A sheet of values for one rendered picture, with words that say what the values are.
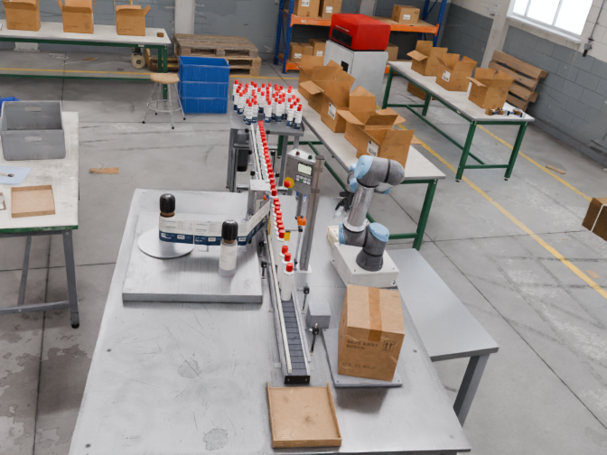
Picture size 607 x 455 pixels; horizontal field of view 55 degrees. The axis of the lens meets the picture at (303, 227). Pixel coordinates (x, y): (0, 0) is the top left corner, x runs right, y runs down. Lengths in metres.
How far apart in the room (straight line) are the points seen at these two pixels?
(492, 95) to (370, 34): 2.16
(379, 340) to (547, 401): 1.95
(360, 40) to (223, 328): 6.06
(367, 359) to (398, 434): 0.32
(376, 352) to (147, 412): 0.94
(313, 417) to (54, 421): 1.64
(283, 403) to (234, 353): 0.35
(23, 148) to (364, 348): 2.84
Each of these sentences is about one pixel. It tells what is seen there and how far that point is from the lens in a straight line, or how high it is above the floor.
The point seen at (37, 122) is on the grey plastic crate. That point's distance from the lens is 4.98.
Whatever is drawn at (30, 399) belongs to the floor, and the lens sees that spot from 3.72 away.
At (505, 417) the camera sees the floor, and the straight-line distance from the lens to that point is 3.97.
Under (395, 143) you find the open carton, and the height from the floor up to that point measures 1.03.
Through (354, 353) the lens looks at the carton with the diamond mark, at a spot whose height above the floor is 0.98.
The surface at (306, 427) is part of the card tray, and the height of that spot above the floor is 0.83.
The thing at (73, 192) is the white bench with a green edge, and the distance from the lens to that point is 3.99.
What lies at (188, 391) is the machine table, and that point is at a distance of 2.49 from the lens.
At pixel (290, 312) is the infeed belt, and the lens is 2.83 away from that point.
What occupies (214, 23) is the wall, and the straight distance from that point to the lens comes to 10.43.
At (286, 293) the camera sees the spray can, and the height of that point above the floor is 0.93.
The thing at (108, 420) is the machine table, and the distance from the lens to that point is 2.41.
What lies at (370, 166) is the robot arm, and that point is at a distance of 2.76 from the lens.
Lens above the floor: 2.62
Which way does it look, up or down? 30 degrees down
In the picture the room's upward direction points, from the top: 8 degrees clockwise
